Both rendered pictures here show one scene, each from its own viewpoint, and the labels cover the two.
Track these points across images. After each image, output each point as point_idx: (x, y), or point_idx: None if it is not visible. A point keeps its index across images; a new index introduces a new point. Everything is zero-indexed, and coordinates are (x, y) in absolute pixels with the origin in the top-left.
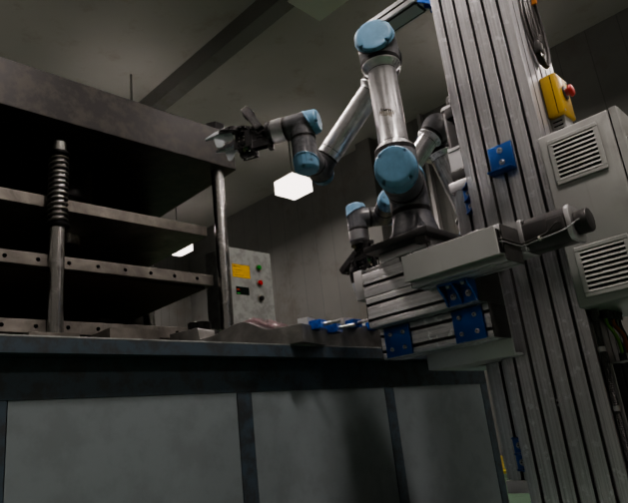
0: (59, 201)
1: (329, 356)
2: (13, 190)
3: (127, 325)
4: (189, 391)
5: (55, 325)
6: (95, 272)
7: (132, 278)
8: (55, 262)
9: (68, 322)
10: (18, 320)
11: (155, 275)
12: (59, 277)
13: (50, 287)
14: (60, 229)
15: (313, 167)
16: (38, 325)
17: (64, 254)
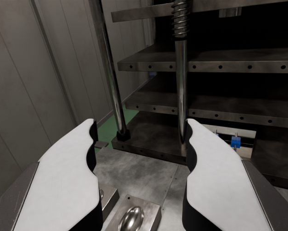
0: (176, 16)
1: None
2: (152, 6)
3: (243, 115)
4: None
5: (179, 116)
6: (218, 72)
7: None
8: (177, 74)
9: (193, 110)
10: (163, 107)
11: None
12: (180, 85)
13: (176, 90)
14: (179, 44)
15: None
16: (174, 110)
17: (185, 65)
